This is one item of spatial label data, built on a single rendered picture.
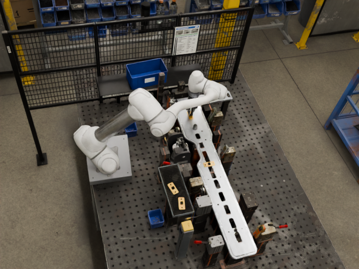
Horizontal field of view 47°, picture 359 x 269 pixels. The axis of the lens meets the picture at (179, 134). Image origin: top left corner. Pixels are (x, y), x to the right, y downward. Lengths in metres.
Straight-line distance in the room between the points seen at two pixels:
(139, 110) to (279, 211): 1.42
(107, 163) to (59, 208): 1.20
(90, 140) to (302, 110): 2.88
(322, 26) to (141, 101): 3.78
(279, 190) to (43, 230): 2.05
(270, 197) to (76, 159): 1.96
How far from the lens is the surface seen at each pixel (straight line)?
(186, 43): 3.46
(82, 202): 3.95
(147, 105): 2.45
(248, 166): 3.42
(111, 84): 3.40
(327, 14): 5.72
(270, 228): 2.77
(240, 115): 3.75
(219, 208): 2.82
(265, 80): 5.19
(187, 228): 2.54
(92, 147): 2.86
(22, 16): 5.53
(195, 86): 2.92
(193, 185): 2.79
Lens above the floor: 3.45
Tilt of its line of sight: 52 degrees down
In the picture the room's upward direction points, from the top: 9 degrees clockwise
